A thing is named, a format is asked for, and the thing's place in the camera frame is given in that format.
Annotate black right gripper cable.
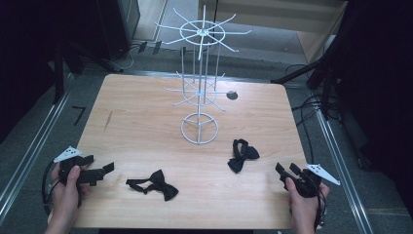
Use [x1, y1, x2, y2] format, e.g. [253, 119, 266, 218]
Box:
[311, 180, 327, 230]

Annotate black floor cables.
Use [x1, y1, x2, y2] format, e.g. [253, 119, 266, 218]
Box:
[284, 63, 325, 165]

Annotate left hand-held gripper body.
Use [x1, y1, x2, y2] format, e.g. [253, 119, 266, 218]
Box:
[53, 146, 105, 187]

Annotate white wire display rack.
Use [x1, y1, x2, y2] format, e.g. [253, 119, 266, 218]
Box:
[154, 4, 253, 146]

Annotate person's right hand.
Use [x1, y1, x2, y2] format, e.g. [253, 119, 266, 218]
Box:
[284, 176, 331, 226]

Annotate black bow tie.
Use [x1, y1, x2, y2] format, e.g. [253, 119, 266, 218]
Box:
[126, 169, 180, 202]
[227, 138, 261, 175]

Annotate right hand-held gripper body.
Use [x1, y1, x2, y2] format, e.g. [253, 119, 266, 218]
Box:
[282, 163, 342, 199]

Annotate light wooden panel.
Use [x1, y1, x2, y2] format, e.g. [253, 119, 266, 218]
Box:
[198, 0, 349, 64]

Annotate black metal stand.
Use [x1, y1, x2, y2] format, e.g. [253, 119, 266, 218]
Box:
[53, 38, 125, 105]
[270, 35, 346, 122]

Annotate person's left hand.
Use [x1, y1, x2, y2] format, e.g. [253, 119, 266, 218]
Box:
[48, 162, 93, 226]

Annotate aluminium floor rail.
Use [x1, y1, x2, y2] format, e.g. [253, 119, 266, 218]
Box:
[0, 72, 78, 226]
[315, 109, 375, 234]

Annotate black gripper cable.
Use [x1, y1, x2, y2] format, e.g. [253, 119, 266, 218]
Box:
[41, 159, 64, 217]
[311, 180, 327, 230]

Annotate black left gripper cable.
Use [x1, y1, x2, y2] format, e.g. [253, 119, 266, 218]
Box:
[41, 159, 64, 217]

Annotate dark cabinet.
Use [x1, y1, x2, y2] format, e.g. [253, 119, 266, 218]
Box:
[96, 0, 141, 60]

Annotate white floor cable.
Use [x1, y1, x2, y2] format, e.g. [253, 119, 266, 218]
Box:
[122, 44, 141, 71]

